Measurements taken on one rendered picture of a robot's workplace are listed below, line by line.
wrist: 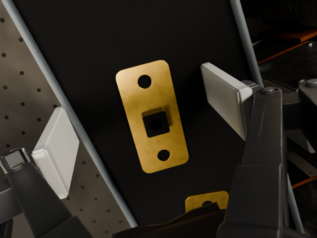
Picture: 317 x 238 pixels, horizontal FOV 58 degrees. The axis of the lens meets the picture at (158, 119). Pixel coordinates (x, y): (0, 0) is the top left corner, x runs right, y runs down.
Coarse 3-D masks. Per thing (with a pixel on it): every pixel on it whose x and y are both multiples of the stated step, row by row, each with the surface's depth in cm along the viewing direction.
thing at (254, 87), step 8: (248, 80) 17; (256, 88) 16; (288, 96) 14; (296, 96) 13; (288, 104) 13; (296, 104) 13; (304, 104) 13; (288, 112) 13; (296, 112) 13; (304, 112) 13; (312, 112) 13; (288, 120) 13; (296, 120) 13; (304, 120) 13; (312, 120) 13; (288, 128) 14; (296, 128) 13
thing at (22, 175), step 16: (0, 160) 13; (16, 160) 13; (16, 176) 13; (32, 176) 12; (16, 192) 11; (32, 192) 11; (48, 192) 11; (32, 208) 10; (48, 208) 10; (64, 208) 9; (32, 224) 9; (48, 224) 9; (64, 224) 8; (80, 224) 8
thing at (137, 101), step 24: (120, 72) 20; (144, 72) 20; (168, 72) 20; (144, 96) 20; (168, 96) 21; (144, 120) 20; (168, 120) 21; (144, 144) 22; (168, 144) 22; (144, 168) 22
